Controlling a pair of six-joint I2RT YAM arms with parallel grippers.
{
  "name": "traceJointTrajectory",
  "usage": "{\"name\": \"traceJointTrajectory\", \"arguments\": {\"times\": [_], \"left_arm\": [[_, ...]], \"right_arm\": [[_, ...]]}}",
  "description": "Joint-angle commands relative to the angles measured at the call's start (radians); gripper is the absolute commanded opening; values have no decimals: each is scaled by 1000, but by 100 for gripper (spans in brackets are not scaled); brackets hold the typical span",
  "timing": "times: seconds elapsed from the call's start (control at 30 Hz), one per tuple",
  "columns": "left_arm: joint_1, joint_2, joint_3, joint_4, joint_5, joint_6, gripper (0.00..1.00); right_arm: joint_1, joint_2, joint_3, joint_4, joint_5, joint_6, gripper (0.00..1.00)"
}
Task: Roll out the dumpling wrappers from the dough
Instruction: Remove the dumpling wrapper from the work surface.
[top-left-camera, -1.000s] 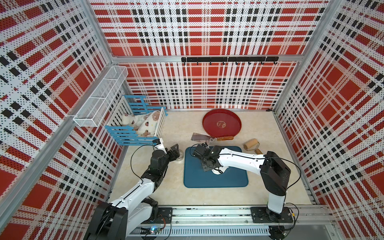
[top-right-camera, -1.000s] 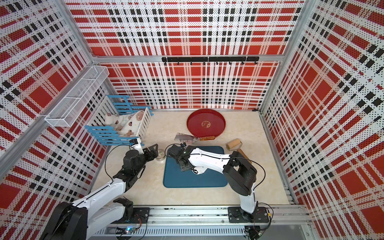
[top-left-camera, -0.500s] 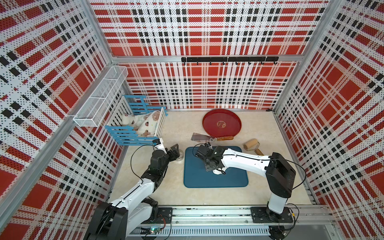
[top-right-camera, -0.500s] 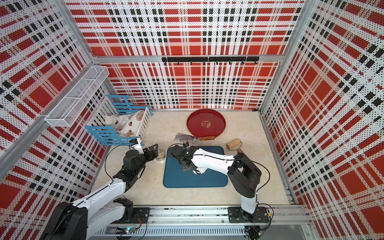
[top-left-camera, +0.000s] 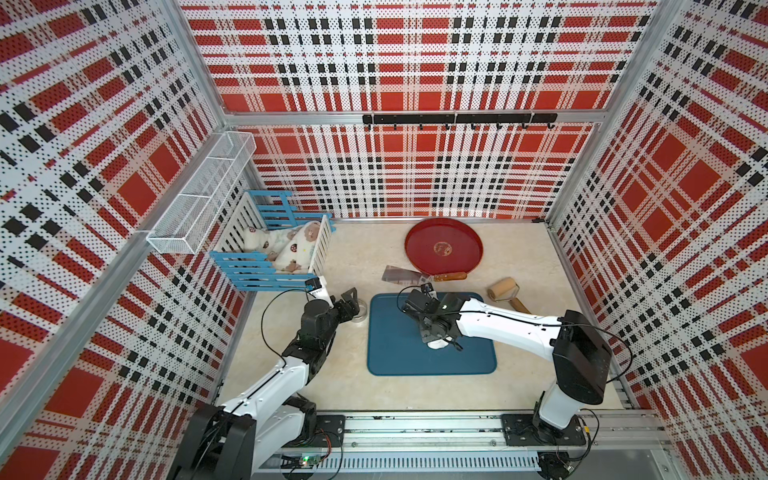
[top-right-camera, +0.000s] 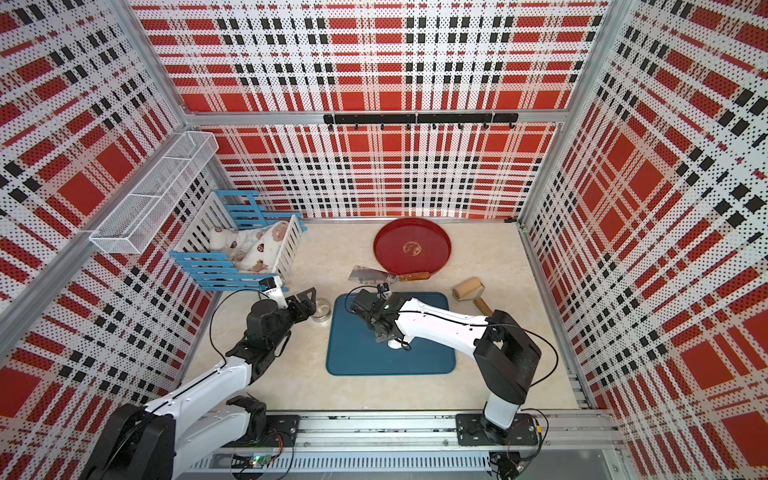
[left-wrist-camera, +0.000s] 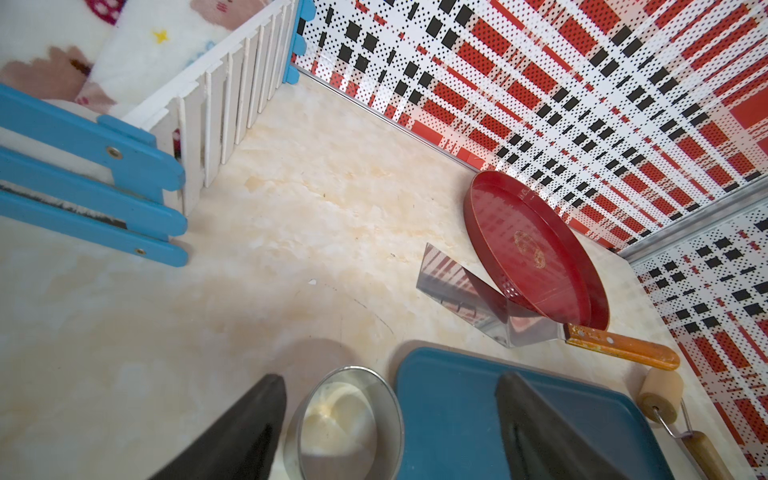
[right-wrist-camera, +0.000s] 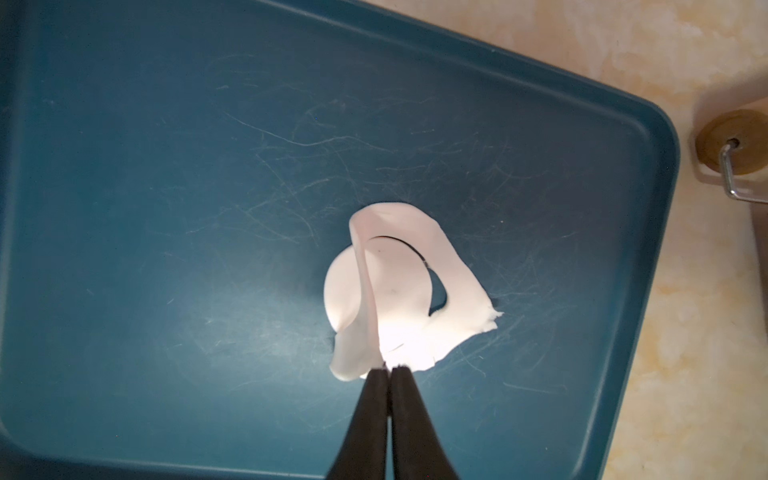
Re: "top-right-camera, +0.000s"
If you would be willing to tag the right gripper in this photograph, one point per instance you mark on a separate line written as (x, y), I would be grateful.
(378, 335)

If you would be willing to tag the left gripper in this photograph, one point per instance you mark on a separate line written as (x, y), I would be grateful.
(309, 307)

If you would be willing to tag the small glass bowl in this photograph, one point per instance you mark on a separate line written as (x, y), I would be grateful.
(323, 311)

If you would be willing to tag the knife with wooden handle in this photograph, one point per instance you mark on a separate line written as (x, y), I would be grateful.
(369, 276)

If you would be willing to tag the teal plastic tray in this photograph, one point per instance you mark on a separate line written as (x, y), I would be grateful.
(353, 351)

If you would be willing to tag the wooden rolling pin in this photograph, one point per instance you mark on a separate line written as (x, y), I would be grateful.
(471, 290)

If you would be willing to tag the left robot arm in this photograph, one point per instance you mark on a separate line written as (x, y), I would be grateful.
(165, 437)

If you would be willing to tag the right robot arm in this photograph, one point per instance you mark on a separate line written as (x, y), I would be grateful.
(505, 353)

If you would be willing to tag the doll in patterned cloth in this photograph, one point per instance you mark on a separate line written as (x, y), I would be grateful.
(252, 251)

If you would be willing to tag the red round plate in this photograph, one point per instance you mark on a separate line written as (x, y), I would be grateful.
(411, 246)

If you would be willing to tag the blue white toy crib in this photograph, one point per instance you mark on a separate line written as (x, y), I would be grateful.
(239, 210)

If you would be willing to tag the small green circuit board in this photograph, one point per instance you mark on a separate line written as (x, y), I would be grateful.
(257, 461)

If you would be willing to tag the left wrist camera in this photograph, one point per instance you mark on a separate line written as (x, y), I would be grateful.
(273, 289)

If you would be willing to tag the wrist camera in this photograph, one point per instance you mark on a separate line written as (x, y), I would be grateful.
(383, 290)
(273, 289)

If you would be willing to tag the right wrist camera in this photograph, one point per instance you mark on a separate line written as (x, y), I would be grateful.
(383, 290)

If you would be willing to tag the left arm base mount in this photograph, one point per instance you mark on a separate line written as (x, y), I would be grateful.
(269, 430)

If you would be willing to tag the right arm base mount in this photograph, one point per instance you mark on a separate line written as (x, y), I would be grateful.
(475, 430)

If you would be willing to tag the white wire mesh basket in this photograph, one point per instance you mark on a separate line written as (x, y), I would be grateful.
(131, 226)

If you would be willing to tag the black hook rail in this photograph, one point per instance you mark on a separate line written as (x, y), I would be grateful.
(357, 120)

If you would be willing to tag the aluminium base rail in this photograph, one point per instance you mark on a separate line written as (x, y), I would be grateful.
(573, 444)

